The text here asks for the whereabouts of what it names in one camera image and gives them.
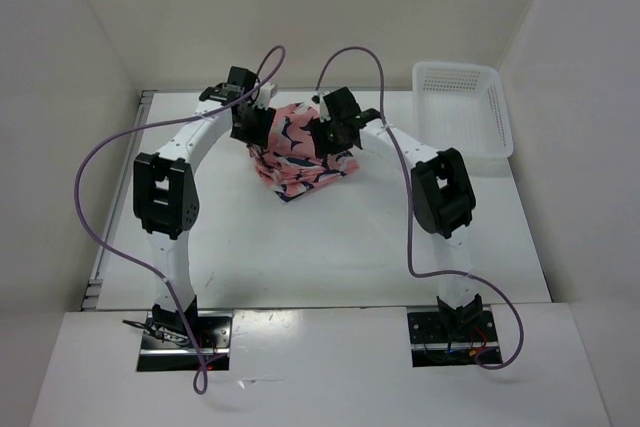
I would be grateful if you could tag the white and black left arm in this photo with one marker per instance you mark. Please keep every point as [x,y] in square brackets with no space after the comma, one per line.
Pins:
[165,197]

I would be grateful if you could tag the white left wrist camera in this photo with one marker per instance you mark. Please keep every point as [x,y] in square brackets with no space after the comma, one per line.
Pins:
[265,95]

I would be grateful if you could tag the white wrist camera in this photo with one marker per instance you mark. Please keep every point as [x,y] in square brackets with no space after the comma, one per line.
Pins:
[321,106]
[265,95]

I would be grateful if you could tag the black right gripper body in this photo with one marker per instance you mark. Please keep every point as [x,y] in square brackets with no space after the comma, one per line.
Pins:
[328,137]

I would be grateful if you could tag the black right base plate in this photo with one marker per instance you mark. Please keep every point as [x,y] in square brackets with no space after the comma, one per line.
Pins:
[431,346]

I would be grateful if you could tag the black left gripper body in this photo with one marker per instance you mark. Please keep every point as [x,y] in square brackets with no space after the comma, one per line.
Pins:
[255,126]

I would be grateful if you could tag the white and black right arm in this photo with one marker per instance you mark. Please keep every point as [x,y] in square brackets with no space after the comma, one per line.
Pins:
[440,197]

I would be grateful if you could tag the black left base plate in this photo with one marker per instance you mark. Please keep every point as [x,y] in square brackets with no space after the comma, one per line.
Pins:
[163,350]

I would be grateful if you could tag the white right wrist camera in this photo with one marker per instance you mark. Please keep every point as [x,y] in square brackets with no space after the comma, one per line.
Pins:
[321,106]

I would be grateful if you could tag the pink shark print shorts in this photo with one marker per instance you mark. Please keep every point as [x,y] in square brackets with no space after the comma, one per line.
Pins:
[288,164]

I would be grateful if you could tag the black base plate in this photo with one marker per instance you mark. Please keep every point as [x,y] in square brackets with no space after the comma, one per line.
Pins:
[431,346]
[163,350]

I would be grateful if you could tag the white plastic basket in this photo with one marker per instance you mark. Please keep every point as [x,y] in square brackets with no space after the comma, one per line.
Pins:
[463,106]

